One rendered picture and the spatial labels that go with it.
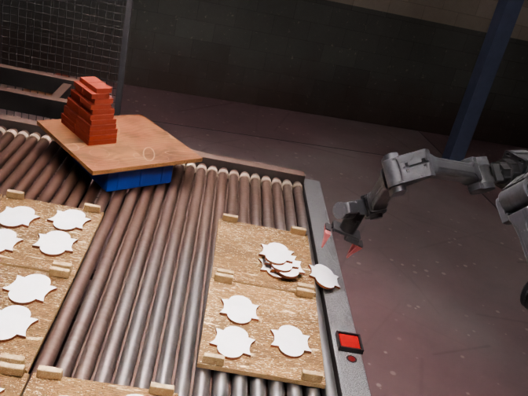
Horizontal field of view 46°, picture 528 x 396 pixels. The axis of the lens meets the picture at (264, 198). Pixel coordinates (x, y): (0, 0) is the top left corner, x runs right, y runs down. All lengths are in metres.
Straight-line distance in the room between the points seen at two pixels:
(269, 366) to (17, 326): 0.67
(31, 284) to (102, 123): 0.88
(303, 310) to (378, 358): 1.56
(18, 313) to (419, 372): 2.31
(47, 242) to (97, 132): 0.64
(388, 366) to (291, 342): 1.70
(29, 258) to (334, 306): 0.97
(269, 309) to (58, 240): 0.71
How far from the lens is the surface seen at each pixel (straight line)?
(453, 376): 3.62
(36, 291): 1.87
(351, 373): 1.85
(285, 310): 1.96
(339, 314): 2.06
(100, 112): 2.54
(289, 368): 1.76
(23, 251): 2.06
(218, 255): 2.15
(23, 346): 1.71
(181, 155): 2.61
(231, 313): 1.87
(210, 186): 2.66
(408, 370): 3.51
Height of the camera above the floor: 2.05
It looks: 25 degrees down
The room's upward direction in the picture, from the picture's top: 13 degrees clockwise
